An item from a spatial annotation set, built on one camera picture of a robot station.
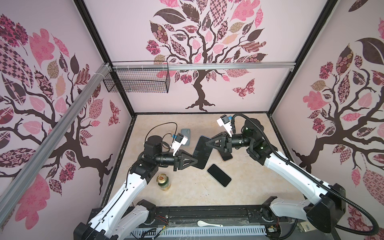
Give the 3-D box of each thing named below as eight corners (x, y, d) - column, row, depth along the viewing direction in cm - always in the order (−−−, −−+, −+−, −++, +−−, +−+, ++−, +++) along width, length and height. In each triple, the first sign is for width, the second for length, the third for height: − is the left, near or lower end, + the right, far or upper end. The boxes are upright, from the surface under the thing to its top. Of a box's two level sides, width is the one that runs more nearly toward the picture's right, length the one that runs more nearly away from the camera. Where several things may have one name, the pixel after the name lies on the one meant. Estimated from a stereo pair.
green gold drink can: (160, 191, 84) (155, 184, 75) (161, 181, 88) (157, 173, 78) (170, 191, 84) (167, 184, 75) (171, 181, 88) (168, 173, 78)
